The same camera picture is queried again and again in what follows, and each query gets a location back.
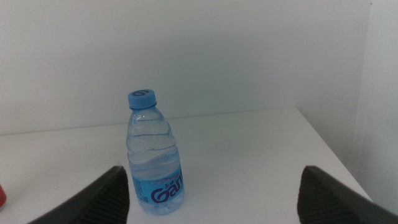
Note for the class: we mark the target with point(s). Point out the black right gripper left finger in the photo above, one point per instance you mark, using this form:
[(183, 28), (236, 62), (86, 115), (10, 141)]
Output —
[(99, 202)]

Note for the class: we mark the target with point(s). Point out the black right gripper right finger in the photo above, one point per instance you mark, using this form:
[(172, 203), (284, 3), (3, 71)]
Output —
[(326, 202)]

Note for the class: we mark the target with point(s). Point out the clear water bottle blue cap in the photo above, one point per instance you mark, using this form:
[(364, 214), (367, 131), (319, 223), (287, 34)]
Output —
[(154, 161)]

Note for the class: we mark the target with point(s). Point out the red soda can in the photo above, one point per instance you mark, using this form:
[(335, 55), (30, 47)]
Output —
[(2, 196)]

